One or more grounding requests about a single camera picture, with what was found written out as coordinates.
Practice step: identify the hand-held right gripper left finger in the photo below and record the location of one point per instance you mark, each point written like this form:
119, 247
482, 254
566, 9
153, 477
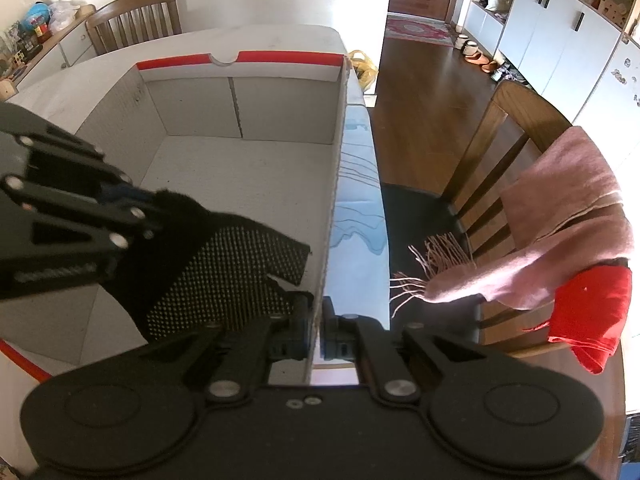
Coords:
300, 327

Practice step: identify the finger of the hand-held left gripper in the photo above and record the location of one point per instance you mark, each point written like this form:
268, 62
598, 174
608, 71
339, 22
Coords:
60, 160
65, 240

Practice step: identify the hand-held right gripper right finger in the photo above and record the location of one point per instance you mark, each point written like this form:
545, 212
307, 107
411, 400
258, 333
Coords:
330, 327

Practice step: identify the black dotted glove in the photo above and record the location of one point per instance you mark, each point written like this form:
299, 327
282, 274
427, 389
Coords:
225, 260

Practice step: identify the white cardboard box red stripe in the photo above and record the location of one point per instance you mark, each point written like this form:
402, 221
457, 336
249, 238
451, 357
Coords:
225, 175

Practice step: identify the wooden sideboard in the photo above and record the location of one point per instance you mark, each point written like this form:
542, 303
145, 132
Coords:
55, 55

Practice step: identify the black seat cushion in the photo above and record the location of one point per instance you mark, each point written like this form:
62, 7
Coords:
420, 220

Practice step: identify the white plastic bag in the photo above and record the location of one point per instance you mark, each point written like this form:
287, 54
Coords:
62, 15

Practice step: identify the printed table mat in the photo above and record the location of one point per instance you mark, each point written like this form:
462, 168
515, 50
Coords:
357, 185

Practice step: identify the blue plastic bag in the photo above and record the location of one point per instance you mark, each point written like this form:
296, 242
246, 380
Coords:
36, 14

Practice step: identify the wooden dining chair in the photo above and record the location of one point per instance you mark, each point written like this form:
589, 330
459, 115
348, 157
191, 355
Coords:
515, 110
135, 15

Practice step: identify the yellow plastic bag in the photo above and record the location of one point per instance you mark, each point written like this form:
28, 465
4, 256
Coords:
364, 67

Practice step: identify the pink fringed scarf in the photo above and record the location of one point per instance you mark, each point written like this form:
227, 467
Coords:
565, 210

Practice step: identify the red cloth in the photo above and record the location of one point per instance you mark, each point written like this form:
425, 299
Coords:
592, 310

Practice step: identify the row of shoes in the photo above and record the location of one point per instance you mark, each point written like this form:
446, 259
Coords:
480, 57

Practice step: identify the red patterned rug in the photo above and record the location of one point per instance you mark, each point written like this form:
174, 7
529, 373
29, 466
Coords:
417, 29

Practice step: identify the white cabinet wall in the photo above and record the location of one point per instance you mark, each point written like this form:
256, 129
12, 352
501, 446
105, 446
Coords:
550, 35

